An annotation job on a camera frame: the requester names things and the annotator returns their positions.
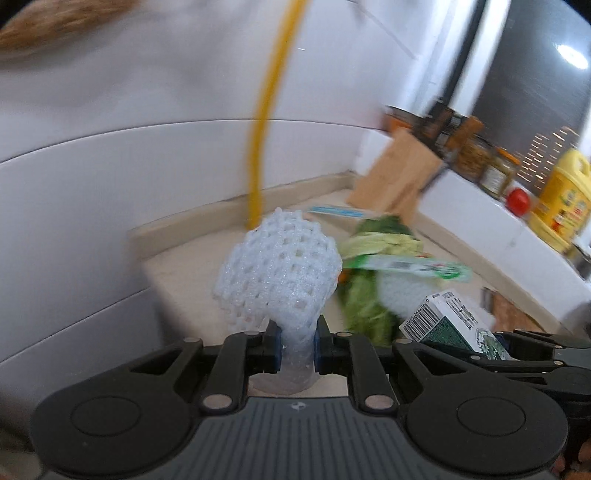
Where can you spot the pale crinkled cabbage leaf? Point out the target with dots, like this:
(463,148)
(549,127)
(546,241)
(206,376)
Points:
(383,243)

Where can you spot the blue white strip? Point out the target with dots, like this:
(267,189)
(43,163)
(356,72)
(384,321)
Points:
(339,211)

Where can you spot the green white wrapper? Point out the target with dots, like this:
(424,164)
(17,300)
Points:
(415,266)

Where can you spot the yellow oil bottle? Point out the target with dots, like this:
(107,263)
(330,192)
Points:
(563,203)

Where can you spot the glass jar of beans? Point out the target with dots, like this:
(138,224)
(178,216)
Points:
(473,157)

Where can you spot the glass jar orange lid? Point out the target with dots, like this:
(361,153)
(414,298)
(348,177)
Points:
(498,177)

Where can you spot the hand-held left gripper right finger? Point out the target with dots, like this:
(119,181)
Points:
(318,351)

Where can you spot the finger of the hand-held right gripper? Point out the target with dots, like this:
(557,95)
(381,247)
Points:
(545,342)
(517,367)

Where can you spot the wooden cutting board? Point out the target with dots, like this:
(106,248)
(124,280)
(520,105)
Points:
(512,314)

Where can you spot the green white carton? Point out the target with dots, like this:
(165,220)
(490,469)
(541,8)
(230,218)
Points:
(443,318)

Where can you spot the white foam fruit net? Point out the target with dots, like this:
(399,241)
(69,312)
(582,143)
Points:
(277,272)
(401,293)

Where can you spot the wooden knife block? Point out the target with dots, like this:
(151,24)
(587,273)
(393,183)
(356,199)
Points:
(397,175)

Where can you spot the dark green leaf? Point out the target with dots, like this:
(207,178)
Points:
(388,225)

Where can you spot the yellow pipe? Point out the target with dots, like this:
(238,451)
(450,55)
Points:
(265,115)

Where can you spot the light green cabbage leaf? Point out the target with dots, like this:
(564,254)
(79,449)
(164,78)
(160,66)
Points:
(364,300)

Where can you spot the metal pot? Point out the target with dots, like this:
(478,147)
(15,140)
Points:
(581,259)

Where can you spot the red tomato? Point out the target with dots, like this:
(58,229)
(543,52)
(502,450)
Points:
(517,201)

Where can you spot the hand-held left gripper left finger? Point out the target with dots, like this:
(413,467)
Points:
(274,347)

